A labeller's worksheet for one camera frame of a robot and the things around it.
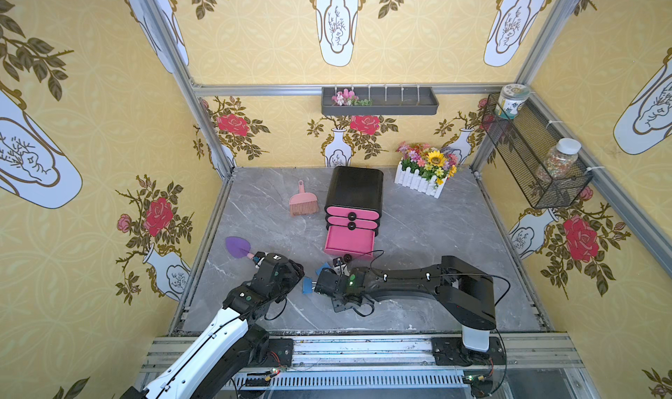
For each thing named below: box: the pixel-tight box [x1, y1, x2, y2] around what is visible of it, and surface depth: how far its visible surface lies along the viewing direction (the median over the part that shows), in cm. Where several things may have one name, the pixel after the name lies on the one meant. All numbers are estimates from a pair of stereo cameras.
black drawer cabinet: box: [324, 166, 385, 238], surface depth 94 cm
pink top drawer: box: [326, 205, 381, 222], surface depth 88 cm
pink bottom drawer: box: [323, 225, 376, 260], surface depth 95 cm
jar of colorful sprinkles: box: [540, 138, 582, 182], surface depth 67 cm
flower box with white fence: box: [393, 140, 459, 200], surface depth 106 cm
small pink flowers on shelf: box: [331, 88, 373, 107], surface depth 89 cm
